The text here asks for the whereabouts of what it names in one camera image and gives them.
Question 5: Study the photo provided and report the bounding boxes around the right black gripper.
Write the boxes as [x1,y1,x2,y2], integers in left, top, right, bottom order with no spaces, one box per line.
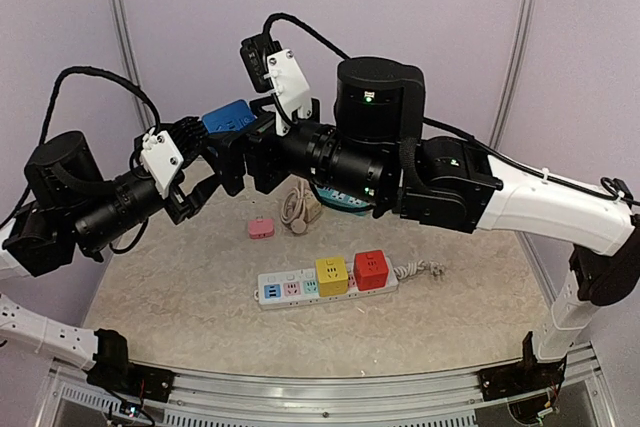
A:
[194,92,394,206]

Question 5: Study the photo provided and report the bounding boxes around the dark blue cube socket adapter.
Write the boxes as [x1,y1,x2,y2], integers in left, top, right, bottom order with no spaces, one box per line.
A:
[202,100,256,134]

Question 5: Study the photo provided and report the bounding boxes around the white multicolour power strip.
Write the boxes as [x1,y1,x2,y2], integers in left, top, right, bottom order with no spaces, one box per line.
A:
[253,257,399,310]

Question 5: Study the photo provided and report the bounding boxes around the yellow cube socket adapter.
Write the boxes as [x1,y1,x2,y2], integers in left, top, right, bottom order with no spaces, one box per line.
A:
[315,257,349,297]

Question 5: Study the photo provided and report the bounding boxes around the red cube socket adapter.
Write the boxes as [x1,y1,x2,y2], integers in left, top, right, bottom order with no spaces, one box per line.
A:
[353,250,389,291]

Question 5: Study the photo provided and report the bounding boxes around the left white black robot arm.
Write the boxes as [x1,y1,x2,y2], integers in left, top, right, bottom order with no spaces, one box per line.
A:
[1,66,219,277]

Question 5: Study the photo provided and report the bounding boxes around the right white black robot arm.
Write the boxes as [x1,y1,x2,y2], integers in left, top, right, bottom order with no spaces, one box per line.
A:
[209,52,639,391]

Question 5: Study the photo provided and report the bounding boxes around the pink flat plug adapter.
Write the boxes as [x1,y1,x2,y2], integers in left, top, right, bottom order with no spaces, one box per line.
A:
[247,218,275,240]

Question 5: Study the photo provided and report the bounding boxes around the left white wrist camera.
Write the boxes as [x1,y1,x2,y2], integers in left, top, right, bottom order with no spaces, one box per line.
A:
[134,127,184,199]

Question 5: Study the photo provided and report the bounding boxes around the beige extension cord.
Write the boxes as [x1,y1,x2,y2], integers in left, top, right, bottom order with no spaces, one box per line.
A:
[278,178,322,235]

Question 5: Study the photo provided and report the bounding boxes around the teal power strip with cord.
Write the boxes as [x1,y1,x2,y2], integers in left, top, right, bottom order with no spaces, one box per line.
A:
[310,184,373,216]

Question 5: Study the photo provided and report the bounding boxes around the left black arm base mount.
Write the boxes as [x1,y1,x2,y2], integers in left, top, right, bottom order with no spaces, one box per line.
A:
[87,329,176,403]

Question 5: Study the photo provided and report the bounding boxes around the left aluminium corner post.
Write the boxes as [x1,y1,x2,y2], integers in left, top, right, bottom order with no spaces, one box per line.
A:
[98,0,156,128]

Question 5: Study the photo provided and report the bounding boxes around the aluminium corner post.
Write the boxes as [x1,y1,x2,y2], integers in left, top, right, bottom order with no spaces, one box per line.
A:
[489,0,536,148]
[98,0,156,128]

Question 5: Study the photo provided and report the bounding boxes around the aluminium front frame rail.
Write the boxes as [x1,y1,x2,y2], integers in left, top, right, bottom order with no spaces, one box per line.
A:
[35,344,621,426]

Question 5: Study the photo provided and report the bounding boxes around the right aluminium corner post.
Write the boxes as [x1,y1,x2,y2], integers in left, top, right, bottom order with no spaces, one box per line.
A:
[489,0,536,148]

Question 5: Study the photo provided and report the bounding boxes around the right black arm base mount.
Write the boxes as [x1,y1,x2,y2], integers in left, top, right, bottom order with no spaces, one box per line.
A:
[477,331,567,401]

